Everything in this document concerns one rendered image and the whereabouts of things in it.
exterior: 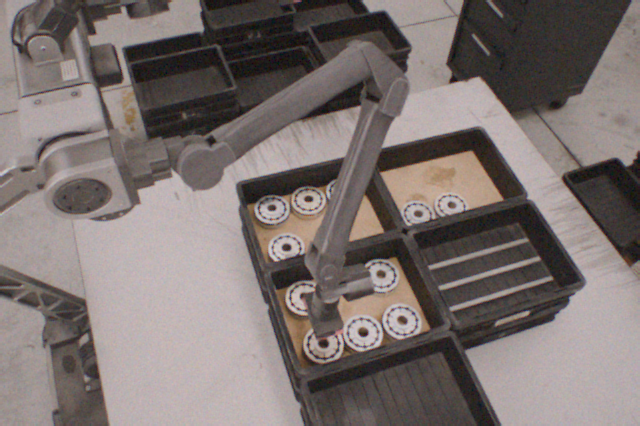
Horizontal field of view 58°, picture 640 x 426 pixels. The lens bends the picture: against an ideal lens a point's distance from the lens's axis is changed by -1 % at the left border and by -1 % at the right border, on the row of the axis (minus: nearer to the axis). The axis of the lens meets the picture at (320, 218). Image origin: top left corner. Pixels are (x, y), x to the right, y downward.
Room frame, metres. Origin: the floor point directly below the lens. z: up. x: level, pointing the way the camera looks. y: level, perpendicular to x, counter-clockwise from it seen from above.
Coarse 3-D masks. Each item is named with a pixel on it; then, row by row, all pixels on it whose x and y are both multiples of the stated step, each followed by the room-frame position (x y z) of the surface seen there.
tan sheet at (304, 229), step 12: (324, 192) 1.09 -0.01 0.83; (252, 204) 1.02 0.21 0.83; (252, 216) 0.98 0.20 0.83; (360, 216) 1.01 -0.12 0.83; (372, 216) 1.01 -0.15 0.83; (264, 228) 0.94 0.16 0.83; (288, 228) 0.94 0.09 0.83; (300, 228) 0.95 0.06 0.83; (312, 228) 0.95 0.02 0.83; (360, 228) 0.96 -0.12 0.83; (372, 228) 0.97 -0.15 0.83; (264, 240) 0.90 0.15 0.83; (312, 240) 0.91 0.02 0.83; (264, 252) 0.86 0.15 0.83
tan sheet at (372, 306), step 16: (400, 272) 0.83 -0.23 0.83; (288, 288) 0.75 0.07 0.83; (400, 288) 0.77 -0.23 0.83; (352, 304) 0.71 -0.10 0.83; (368, 304) 0.72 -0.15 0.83; (384, 304) 0.72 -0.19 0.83; (416, 304) 0.73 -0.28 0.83; (288, 320) 0.65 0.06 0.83; (304, 336) 0.61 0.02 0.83; (304, 368) 0.53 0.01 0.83
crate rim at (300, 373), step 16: (384, 240) 0.86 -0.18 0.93; (416, 256) 0.82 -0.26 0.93; (272, 272) 0.74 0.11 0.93; (272, 288) 0.69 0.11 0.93; (432, 288) 0.73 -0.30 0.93; (448, 320) 0.64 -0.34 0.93; (288, 336) 0.57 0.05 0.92; (416, 336) 0.59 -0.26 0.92; (368, 352) 0.54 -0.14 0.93; (320, 368) 0.49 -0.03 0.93
